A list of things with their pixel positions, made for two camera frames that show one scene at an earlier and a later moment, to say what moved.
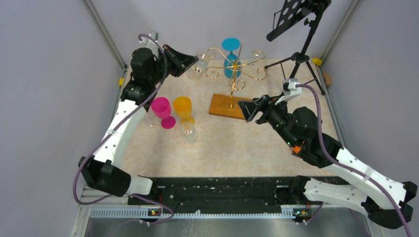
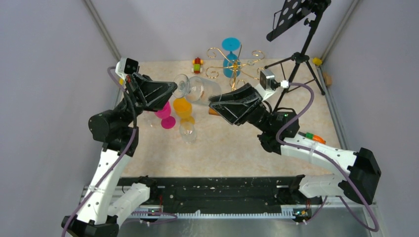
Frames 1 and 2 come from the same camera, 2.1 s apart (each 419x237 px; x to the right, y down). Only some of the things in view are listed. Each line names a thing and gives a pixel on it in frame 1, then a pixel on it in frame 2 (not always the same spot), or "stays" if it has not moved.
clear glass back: [196, 71] → [197, 89]
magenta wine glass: [161, 108] stays
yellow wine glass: [183, 107] stays
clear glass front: [188, 132] stays
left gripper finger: [184, 61] → [152, 91]
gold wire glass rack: [224, 104] stays
